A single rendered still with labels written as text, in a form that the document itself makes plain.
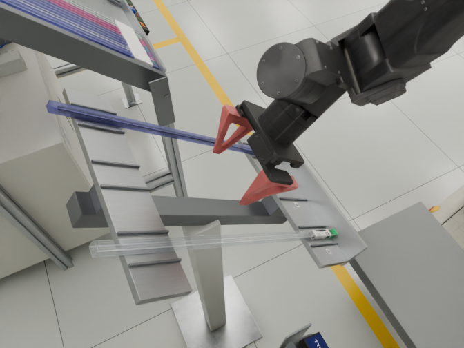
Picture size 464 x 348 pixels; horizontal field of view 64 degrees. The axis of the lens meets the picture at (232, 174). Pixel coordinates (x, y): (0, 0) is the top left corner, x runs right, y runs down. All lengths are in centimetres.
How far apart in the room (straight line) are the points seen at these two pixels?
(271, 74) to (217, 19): 215
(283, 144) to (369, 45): 15
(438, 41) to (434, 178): 154
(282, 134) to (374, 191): 131
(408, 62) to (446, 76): 202
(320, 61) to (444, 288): 68
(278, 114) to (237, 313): 106
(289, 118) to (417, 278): 58
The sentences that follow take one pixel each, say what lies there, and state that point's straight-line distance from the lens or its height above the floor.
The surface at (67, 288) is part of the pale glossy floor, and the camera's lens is 160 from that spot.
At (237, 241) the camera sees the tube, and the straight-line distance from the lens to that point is 53.
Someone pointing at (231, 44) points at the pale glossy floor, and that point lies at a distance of 234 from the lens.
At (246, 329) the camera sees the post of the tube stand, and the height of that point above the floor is 1.
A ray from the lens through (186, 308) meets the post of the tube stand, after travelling 145.
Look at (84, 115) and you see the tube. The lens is 55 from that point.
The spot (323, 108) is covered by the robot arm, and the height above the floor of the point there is 108.
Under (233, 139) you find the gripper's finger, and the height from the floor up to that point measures 97.
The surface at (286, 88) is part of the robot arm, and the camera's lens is 39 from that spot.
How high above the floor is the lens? 141
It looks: 56 degrees down
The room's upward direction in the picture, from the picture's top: straight up
